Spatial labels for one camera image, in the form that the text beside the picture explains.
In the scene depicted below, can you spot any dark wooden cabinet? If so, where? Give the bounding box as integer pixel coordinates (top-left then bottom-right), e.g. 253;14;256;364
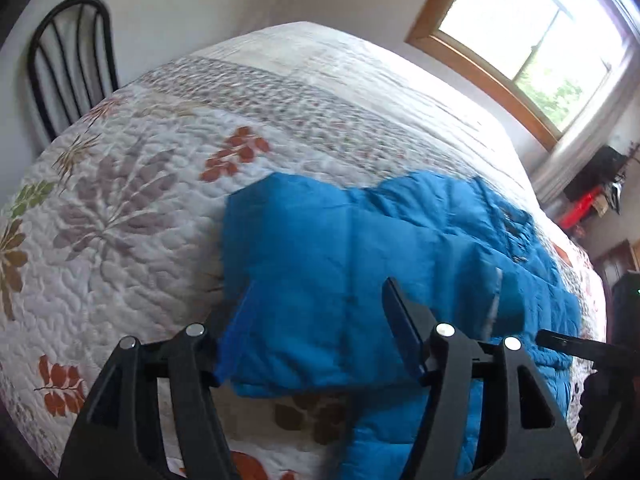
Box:
592;240;637;291

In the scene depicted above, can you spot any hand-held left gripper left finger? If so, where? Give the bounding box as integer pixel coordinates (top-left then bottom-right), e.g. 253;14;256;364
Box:
59;284;257;480

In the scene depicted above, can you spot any white curtain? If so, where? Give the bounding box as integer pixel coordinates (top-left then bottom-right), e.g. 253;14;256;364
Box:
530;85;632;206

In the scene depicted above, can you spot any blue puffer jacket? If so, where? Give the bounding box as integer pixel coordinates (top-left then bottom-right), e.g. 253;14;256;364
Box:
215;170;583;480

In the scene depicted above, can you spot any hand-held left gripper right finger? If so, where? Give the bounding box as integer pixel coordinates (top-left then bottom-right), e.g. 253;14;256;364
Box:
381;277;586;480

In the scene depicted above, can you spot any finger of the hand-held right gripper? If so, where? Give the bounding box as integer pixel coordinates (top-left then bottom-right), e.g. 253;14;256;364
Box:
536;329;608;362

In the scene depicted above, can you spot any floral quilted bedspread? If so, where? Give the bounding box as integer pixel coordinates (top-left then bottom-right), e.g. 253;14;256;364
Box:
0;21;608;480

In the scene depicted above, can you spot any black and red stand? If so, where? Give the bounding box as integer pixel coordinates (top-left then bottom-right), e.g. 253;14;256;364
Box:
565;145;629;202

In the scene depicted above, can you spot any red object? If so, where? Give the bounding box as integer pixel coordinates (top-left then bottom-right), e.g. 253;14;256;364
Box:
557;185;607;231

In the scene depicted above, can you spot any wooden framed window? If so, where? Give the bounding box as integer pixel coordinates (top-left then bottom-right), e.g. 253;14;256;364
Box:
405;0;638;151

